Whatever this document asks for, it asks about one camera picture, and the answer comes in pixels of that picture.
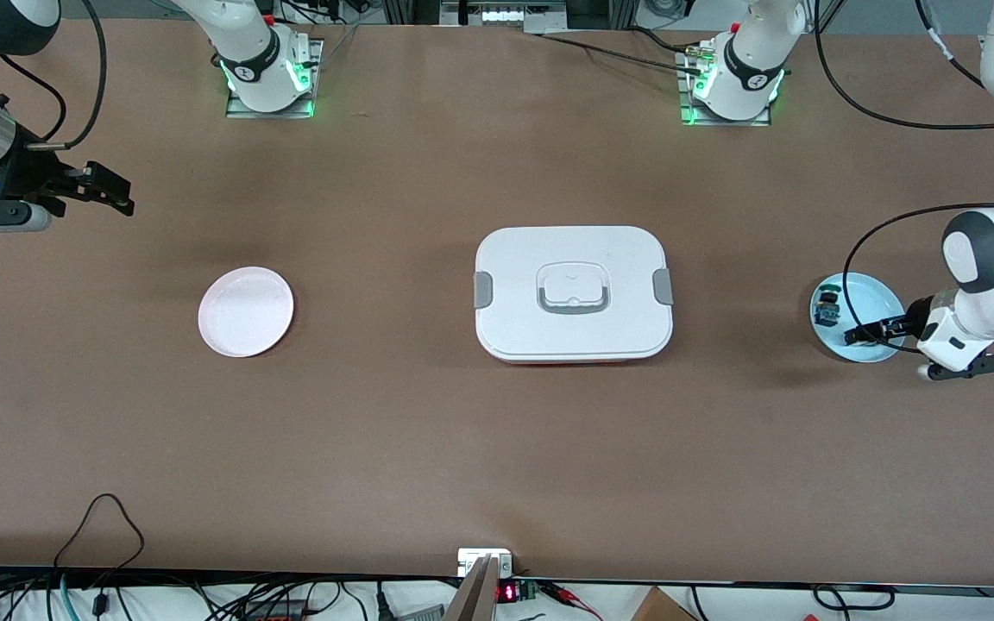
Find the light blue round plate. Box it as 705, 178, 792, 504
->
810, 272, 907, 364

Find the pink round plate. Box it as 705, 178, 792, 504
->
198, 267, 295, 359

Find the brown cardboard box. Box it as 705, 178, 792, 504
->
631, 586, 696, 621

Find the red clip lead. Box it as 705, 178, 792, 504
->
544, 582, 603, 621

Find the small white box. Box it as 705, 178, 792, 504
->
457, 549, 513, 577

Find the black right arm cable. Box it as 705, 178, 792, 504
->
0, 0, 110, 152

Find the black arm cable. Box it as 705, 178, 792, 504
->
0, 0, 110, 152
815, 0, 994, 354

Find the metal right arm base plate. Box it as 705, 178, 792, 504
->
225, 39, 325, 119

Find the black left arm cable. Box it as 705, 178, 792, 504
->
815, 0, 994, 354

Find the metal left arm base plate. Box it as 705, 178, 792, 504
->
678, 47, 772, 128

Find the black looped cable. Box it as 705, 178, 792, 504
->
53, 493, 146, 570

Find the white lunch box gray handle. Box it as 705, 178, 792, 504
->
473, 226, 675, 366

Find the black cable on table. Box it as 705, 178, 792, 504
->
538, 30, 705, 74

